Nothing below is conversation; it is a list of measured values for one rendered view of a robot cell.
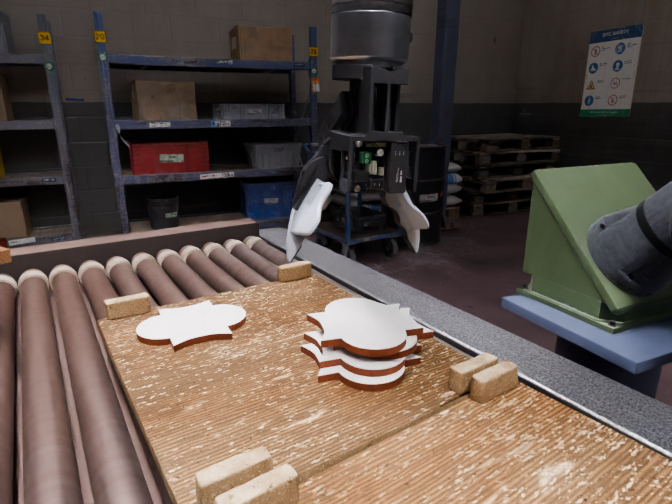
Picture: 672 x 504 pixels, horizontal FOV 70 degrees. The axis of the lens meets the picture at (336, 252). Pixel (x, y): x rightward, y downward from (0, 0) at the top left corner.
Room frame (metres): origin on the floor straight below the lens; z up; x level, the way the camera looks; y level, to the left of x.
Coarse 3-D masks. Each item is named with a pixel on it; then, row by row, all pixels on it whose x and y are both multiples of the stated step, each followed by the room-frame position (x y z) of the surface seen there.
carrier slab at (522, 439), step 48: (432, 432) 0.37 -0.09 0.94; (480, 432) 0.37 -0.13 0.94; (528, 432) 0.37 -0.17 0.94; (576, 432) 0.37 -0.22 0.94; (336, 480) 0.31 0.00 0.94; (384, 480) 0.31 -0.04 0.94; (432, 480) 0.31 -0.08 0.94; (480, 480) 0.31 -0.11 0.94; (528, 480) 0.31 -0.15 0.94; (576, 480) 0.31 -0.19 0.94; (624, 480) 0.31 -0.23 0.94
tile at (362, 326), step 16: (336, 304) 0.57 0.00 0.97; (352, 304) 0.57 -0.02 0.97; (368, 304) 0.57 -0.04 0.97; (320, 320) 0.52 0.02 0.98; (336, 320) 0.52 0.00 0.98; (352, 320) 0.52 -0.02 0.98; (368, 320) 0.52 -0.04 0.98; (384, 320) 0.52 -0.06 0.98; (400, 320) 0.52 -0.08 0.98; (336, 336) 0.48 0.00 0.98; (352, 336) 0.48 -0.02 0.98; (368, 336) 0.48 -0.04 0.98; (384, 336) 0.48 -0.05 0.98; (400, 336) 0.48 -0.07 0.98; (352, 352) 0.46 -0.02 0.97; (368, 352) 0.45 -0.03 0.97; (384, 352) 0.45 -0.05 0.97
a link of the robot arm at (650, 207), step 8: (656, 192) 0.73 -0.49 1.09; (664, 192) 0.70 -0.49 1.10; (648, 200) 0.73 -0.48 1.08; (656, 200) 0.71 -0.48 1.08; (664, 200) 0.69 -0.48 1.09; (648, 208) 0.71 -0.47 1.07; (656, 208) 0.70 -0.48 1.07; (664, 208) 0.68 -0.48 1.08; (648, 216) 0.70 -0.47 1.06; (656, 216) 0.69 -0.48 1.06; (664, 216) 0.68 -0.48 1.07; (656, 224) 0.69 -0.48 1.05; (664, 224) 0.68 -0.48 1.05; (656, 232) 0.69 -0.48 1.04; (664, 232) 0.68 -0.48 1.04; (664, 240) 0.68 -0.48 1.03
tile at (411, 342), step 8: (384, 304) 0.59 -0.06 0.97; (400, 312) 0.56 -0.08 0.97; (408, 312) 0.56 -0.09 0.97; (424, 328) 0.52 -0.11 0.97; (408, 336) 0.50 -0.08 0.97; (416, 336) 0.50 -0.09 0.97; (424, 336) 0.51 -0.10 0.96; (432, 336) 0.51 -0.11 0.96; (408, 344) 0.48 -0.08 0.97; (416, 344) 0.49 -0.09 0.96; (400, 352) 0.46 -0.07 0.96; (408, 352) 0.47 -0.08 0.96
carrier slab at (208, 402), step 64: (128, 320) 0.60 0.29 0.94; (256, 320) 0.60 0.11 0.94; (128, 384) 0.44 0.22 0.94; (192, 384) 0.44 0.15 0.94; (256, 384) 0.44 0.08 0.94; (320, 384) 0.44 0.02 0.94; (448, 384) 0.44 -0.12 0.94; (192, 448) 0.35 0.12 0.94; (256, 448) 0.35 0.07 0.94; (320, 448) 0.35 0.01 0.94
